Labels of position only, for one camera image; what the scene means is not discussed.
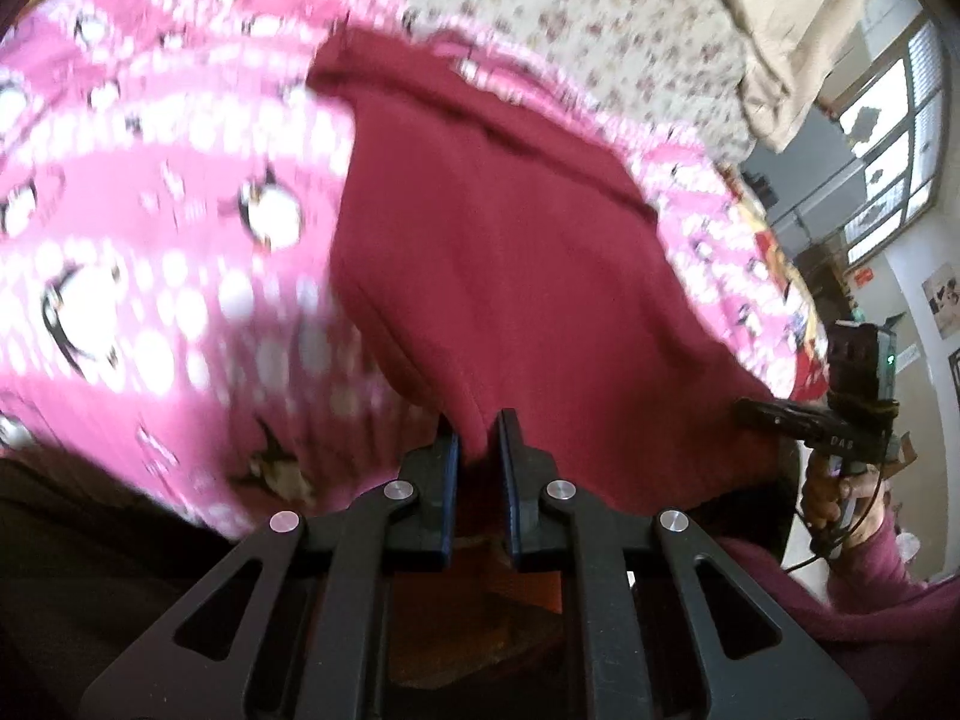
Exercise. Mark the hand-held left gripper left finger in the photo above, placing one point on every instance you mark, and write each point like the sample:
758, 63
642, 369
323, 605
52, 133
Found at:
450, 480

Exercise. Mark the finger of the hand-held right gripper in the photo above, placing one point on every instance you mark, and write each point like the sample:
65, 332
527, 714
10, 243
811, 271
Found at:
772, 416

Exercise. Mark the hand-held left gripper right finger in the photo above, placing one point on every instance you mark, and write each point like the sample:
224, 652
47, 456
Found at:
508, 480

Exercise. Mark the maroon sweatshirt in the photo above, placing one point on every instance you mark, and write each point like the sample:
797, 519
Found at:
525, 277

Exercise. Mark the person's right forearm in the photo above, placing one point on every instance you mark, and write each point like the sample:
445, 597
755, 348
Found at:
900, 600

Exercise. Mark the person's right hand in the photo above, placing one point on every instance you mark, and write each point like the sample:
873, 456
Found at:
817, 499

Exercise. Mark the yellow red printed blanket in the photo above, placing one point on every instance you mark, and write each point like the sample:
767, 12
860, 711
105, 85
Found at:
787, 292

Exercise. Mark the window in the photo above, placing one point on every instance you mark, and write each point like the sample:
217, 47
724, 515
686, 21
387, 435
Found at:
900, 150

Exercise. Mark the beige pillow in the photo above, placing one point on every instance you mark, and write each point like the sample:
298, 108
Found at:
795, 30

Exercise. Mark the dark cloth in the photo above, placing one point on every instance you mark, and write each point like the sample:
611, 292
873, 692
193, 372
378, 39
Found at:
112, 577

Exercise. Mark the floral bed sheet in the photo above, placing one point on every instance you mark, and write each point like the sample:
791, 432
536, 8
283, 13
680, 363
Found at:
600, 30

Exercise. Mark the pink penguin print blanket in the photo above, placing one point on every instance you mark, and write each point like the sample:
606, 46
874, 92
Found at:
150, 165

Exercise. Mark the wall poster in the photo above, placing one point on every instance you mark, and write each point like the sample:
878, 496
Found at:
941, 300

